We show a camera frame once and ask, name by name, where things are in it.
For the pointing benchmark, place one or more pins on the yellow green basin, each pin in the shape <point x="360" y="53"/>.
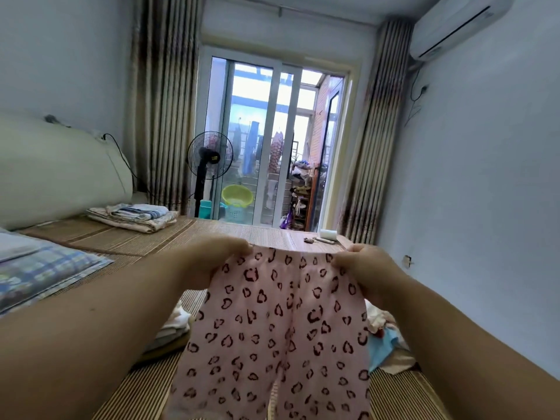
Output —
<point x="237" y="196"/>

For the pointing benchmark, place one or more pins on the person's left forearm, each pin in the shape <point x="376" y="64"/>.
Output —
<point x="79" y="345"/>

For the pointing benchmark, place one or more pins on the sliding glass balcony door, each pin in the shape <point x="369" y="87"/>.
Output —
<point x="262" y="135"/>

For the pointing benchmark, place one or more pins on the person's right hand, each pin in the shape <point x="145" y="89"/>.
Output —
<point x="374" y="268"/>

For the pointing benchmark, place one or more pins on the black standing fan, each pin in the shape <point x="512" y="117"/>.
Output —
<point x="210" y="155"/>

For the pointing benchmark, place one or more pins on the person's left hand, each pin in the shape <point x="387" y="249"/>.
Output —
<point x="214" y="258"/>

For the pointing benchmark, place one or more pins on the person's right forearm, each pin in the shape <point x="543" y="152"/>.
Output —
<point x="481" y="354"/>

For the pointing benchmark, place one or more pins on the cream padded headboard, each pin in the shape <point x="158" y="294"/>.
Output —
<point x="57" y="170"/>

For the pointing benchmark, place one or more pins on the beige patterned curtain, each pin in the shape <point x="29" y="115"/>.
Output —
<point x="166" y="100"/>
<point x="376" y="135"/>

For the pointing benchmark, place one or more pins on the small teal bucket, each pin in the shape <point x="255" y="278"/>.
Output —
<point x="206" y="209"/>

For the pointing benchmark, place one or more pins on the pile of clothes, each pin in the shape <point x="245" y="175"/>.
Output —
<point x="171" y="326"/>

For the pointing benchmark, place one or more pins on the curtain rod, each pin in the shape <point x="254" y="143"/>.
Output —
<point x="332" y="16"/>

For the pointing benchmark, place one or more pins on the white wall socket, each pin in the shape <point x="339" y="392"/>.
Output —
<point x="407" y="260"/>

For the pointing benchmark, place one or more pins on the light blue garment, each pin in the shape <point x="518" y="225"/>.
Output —
<point x="385" y="350"/>

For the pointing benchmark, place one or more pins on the white air conditioner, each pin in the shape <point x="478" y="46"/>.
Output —
<point x="459" y="26"/>

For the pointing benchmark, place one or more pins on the bamboo bed mat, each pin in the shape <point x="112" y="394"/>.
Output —
<point x="131" y="240"/>

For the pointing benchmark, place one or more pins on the cluttered balcony shelf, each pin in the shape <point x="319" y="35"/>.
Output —
<point x="304" y="196"/>

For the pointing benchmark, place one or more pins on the stack of light clothes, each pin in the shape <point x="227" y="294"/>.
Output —
<point x="271" y="345"/>

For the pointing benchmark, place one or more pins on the folded striped blanket stack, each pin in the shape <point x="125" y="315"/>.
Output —
<point x="131" y="217"/>

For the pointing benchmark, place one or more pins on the blue plaid pillow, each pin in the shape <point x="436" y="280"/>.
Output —
<point x="48" y="275"/>

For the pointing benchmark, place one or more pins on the white paper roll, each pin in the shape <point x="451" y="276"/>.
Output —
<point x="328" y="233"/>

